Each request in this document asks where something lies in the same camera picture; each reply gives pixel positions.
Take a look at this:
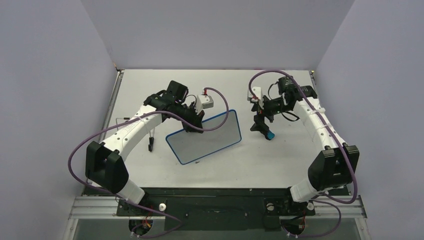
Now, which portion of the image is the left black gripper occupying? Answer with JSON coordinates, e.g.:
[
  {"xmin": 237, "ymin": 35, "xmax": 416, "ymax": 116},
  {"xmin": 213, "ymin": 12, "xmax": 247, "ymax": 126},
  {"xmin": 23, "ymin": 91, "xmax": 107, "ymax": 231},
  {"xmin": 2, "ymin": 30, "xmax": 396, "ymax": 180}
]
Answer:
[{"xmin": 172, "ymin": 101, "xmax": 205, "ymax": 133}]

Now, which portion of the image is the blue and black eraser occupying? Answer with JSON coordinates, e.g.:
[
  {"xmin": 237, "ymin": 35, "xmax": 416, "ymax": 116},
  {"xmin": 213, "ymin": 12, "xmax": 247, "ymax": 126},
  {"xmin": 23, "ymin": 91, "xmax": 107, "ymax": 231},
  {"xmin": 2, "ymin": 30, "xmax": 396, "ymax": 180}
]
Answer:
[{"xmin": 264, "ymin": 131, "xmax": 275, "ymax": 141}]

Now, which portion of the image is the blue framed whiteboard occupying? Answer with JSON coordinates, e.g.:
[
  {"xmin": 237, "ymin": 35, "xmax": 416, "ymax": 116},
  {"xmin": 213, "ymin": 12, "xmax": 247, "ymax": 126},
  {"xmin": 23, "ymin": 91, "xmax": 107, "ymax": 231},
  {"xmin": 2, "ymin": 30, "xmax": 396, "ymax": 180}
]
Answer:
[{"xmin": 165, "ymin": 109, "xmax": 242, "ymax": 165}]

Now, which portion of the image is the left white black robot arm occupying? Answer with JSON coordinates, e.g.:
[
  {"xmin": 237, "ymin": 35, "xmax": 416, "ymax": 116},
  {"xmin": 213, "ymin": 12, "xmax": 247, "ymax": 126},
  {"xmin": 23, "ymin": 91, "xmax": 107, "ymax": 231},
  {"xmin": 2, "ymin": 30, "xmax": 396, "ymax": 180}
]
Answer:
[{"xmin": 85, "ymin": 80, "xmax": 205, "ymax": 215}]

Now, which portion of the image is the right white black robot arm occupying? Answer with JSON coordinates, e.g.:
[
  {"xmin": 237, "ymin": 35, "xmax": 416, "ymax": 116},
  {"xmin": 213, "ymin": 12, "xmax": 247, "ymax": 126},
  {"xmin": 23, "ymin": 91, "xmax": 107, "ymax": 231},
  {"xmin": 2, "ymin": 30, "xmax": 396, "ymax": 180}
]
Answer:
[{"xmin": 247, "ymin": 75, "xmax": 360, "ymax": 214}]

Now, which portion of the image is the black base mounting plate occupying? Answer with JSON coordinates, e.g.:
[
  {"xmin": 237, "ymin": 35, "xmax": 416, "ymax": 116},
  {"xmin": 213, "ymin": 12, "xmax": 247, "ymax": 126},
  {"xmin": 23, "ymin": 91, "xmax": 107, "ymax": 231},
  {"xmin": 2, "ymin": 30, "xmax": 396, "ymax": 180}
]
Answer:
[{"xmin": 116, "ymin": 187, "xmax": 318, "ymax": 235}]

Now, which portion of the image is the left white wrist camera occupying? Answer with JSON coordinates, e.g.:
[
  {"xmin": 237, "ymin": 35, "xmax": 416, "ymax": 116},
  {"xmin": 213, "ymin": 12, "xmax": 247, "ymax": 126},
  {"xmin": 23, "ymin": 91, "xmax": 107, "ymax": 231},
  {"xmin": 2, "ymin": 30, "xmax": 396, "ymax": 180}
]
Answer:
[{"xmin": 194, "ymin": 89, "xmax": 214, "ymax": 115}]

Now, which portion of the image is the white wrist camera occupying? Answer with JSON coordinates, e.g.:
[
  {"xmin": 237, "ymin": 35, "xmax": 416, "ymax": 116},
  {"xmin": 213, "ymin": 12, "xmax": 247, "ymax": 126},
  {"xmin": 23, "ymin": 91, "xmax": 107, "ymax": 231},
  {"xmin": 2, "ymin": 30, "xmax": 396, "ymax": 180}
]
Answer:
[
  {"xmin": 247, "ymin": 86, "xmax": 264, "ymax": 109},
  {"xmin": 194, "ymin": 89, "xmax": 214, "ymax": 115}
]

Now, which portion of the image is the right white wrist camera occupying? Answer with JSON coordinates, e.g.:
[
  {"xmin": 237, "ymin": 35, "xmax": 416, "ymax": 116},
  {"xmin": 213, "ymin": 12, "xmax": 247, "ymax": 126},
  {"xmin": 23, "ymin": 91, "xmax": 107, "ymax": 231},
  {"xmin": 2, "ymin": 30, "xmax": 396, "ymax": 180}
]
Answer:
[{"xmin": 247, "ymin": 86, "xmax": 264, "ymax": 109}]

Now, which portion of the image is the wire whiteboard stand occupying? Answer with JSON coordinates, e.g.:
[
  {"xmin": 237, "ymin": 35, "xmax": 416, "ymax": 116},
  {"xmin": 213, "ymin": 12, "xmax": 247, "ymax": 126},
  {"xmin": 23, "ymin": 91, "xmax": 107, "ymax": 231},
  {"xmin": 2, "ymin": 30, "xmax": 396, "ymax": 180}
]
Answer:
[{"xmin": 115, "ymin": 117, "xmax": 156, "ymax": 152}]

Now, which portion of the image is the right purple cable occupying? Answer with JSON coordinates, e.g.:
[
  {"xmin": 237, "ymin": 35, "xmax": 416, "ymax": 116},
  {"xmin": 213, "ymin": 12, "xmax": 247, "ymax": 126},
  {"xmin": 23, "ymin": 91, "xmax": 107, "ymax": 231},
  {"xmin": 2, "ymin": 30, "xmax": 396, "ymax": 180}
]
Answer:
[{"xmin": 248, "ymin": 69, "xmax": 359, "ymax": 238}]

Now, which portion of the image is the purple cable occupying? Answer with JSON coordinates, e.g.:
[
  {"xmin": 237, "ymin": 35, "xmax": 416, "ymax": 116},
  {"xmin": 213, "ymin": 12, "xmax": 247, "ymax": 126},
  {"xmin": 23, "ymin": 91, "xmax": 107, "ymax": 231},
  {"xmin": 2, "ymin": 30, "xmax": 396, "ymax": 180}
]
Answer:
[
  {"xmin": 67, "ymin": 87, "xmax": 230, "ymax": 239},
  {"xmin": 248, "ymin": 69, "xmax": 359, "ymax": 238}
]

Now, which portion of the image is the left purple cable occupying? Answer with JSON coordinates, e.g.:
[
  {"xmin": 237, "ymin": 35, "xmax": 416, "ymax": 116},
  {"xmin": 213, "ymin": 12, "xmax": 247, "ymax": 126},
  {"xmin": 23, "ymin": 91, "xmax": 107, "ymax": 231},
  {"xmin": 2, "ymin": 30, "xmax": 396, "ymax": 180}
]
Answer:
[{"xmin": 67, "ymin": 87, "xmax": 230, "ymax": 239}]

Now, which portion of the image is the aluminium rail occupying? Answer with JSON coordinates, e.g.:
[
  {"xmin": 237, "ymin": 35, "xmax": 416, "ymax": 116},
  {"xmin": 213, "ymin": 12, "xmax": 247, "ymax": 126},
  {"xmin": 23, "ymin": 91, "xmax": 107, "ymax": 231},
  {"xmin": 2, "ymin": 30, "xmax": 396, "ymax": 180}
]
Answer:
[{"xmin": 68, "ymin": 196, "xmax": 367, "ymax": 220}]

